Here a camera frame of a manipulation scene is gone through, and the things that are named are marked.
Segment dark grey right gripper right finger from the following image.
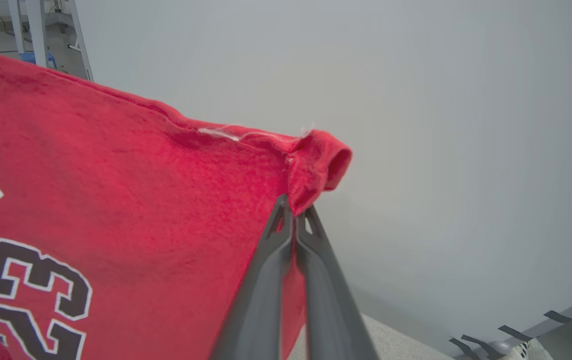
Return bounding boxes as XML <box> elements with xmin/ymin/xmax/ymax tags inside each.
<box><xmin>295</xmin><ymin>205</ymin><xmax>379</xmax><ymax>360</ymax></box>

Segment grey fabric sofa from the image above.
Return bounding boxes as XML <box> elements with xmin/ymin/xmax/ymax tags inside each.
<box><xmin>288</xmin><ymin>314</ymin><xmax>454</xmax><ymax>360</ymax></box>

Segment white shoe with black stripes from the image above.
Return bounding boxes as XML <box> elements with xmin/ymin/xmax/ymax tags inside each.
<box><xmin>497</xmin><ymin>338</ymin><xmax>554</xmax><ymax>360</ymax></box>

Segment blue object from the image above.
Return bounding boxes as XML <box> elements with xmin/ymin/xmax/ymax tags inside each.
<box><xmin>20</xmin><ymin>51</ymin><xmax>58</xmax><ymax>70</ymax></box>

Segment red and white jersey garment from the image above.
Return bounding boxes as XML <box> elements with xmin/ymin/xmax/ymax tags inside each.
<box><xmin>0</xmin><ymin>42</ymin><xmax>353</xmax><ymax>360</ymax></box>

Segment grey metal frame legs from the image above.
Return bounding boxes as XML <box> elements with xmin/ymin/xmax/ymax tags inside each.
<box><xmin>8</xmin><ymin>0</ymin><xmax>94</xmax><ymax>82</ymax></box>

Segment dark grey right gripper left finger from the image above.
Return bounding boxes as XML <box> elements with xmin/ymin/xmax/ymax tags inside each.
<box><xmin>209</xmin><ymin>194</ymin><xmax>294</xmax><ymax>360</ymax></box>

